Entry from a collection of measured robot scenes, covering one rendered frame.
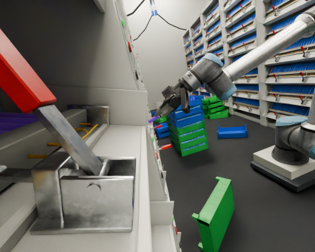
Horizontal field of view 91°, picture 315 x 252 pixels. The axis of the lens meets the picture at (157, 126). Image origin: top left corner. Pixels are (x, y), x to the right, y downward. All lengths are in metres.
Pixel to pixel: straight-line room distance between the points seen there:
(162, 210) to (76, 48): 0.28
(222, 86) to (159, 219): 0.61
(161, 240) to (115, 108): 0.22
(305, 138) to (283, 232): 0.46
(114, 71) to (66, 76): 0.06
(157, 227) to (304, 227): 0.86
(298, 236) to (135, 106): 0.96
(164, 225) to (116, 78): 0.26
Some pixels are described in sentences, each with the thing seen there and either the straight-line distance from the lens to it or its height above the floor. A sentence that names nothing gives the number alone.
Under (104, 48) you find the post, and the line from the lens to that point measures 0.23.
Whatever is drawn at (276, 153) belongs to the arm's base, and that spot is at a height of 0.17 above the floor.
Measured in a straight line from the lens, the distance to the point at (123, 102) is 0.23.
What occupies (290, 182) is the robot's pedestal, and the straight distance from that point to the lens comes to 1.24.
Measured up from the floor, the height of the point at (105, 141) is 0.74.
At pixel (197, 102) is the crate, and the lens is 1.55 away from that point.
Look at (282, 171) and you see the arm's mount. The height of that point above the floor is 0.09.
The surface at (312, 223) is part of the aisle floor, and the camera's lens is 1.12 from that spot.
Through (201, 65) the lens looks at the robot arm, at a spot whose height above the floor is 0.81.
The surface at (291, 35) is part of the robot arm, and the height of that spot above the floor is 0.84.
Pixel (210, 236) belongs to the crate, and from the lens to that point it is 0.83.
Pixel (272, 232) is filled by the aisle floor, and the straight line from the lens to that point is 1.04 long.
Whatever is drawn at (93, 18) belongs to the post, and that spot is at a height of 0.88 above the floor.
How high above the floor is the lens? 0.79
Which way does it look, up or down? 16 degrees down
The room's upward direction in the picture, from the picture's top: 13 degrees counter-clockwise
